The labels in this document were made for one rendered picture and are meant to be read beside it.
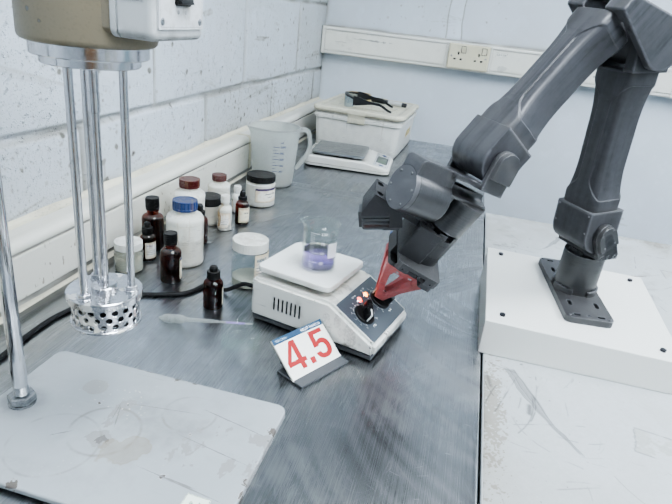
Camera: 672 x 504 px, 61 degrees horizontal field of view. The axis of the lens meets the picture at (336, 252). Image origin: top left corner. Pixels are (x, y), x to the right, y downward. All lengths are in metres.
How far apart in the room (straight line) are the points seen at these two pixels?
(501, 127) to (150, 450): 0.53
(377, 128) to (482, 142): 1.18
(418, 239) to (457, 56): 1.50
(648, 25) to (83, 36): 0.62
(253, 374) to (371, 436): 0.17
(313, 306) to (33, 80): 0.50
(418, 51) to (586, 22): 1.46
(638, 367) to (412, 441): 0.36
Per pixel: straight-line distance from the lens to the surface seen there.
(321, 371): 0.75
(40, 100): 0.94
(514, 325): 0.85
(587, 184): 0.89
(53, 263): 0.94
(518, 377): 0.84
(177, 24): 0.46
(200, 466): 0.61
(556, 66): 0.76
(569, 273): 0.95
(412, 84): 2.27
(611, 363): 0.88
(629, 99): 0.86
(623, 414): 0.84
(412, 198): 0.67
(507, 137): 0.72
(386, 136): 1.89
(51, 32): 0.47
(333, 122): 1.92
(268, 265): 0.82
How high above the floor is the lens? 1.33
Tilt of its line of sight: 23 degrees down
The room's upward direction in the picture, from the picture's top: 7 degrees clockwise
